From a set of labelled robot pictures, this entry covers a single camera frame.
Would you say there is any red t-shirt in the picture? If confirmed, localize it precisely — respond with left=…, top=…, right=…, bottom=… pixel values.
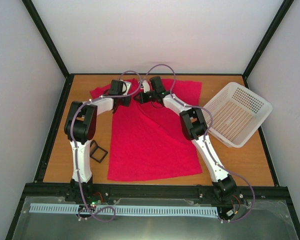
left=89, top=78, right=203, bottom=182

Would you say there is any brooch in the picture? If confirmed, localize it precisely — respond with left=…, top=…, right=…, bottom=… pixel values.
left=89, top=140, right=108, bottom=164

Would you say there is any white perforated plastic basket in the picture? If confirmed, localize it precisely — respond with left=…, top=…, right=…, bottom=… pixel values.
left=203, top=82, right=273, bottom=148

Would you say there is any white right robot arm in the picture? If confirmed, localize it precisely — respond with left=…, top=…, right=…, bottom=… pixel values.
left=133, top=76, right=237, bottom=203

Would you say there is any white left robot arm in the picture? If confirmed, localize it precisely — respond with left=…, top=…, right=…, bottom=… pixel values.
left=64, top=79, right=132, bottom=202

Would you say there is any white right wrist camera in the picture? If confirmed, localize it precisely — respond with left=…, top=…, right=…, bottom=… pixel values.
left=140, top=80, right=151, bottom=93

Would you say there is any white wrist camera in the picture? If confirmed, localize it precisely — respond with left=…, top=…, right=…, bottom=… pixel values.
left=122, top=81, right=132, bottom=96
left=140, top=80, right=151, bottom=93

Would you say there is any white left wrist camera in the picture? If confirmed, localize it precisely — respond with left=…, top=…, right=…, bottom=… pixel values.
left=122, top=81, right=132, bottom=96

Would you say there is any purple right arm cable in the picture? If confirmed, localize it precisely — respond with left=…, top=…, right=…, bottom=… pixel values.
left=143, top=63, right=256, bottom=224

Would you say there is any light blue cable duct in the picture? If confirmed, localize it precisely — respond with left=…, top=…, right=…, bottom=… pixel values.
left=28, top=203, right=218, bottom=219

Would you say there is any black aluminium frame rail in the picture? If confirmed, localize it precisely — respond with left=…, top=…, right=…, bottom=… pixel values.
left=22, top=182, right=291, bottom=208

